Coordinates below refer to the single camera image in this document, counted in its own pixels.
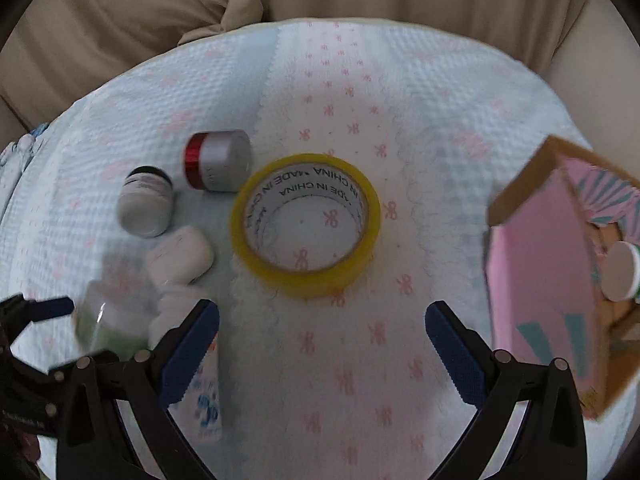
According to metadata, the clear bottle with green liquid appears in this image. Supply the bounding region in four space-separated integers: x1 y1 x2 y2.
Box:
74 255 162 361

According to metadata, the red jar with silver lid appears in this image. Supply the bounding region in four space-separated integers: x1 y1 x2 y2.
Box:
184 130 252 193

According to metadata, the pink cardboard box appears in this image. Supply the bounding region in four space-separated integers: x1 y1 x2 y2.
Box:
487 135 640 421

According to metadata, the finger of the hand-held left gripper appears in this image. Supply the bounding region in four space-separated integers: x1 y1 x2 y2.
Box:
0 294 75 335
5 347 68 392

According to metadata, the yellow tape roll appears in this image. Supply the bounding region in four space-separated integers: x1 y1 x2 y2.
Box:
229 152 382 301

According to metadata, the white plastic bottle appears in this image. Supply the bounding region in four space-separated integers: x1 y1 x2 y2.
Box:
145 225 216 348

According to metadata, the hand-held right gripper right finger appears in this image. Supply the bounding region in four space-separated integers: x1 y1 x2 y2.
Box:
425 301 588 480

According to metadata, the light blue printed blanket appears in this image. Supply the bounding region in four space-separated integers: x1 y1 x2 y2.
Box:
0 19 640 480

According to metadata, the white jar with black lid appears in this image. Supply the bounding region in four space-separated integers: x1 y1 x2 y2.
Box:
117 166 174 238

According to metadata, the cream sofa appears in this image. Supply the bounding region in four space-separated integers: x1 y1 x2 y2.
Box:
542 0 640 166

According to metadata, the blue and white printed cloth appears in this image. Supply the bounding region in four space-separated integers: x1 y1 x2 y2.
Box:
0 124 50 221

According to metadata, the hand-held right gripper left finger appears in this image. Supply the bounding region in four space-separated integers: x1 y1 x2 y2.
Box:
54 299 221 480

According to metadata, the white and green round container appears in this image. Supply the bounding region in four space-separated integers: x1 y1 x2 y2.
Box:
600 241 640 303

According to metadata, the beige pillow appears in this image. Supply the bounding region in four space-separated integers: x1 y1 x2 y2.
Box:
0 0 264 133

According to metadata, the white printed tube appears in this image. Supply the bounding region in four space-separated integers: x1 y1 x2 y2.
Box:
177 332 224 443

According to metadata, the beige cushion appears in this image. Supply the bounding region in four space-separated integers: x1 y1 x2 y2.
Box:
260 0 592 77

